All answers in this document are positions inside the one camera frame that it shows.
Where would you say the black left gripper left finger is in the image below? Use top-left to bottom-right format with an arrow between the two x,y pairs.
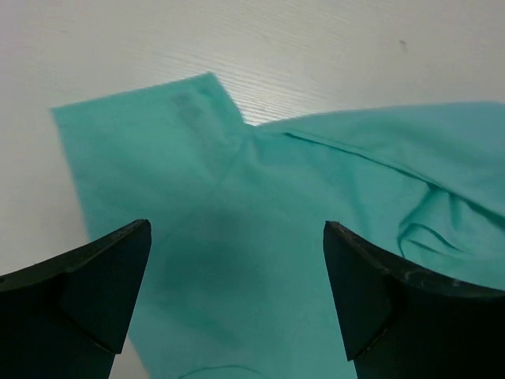
1,220 -> 152,378

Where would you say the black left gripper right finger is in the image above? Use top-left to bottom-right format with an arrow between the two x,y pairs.
324,222 -> 504,378

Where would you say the teal green t-shirt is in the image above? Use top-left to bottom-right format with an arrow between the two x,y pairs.
52,73 -> 504,378

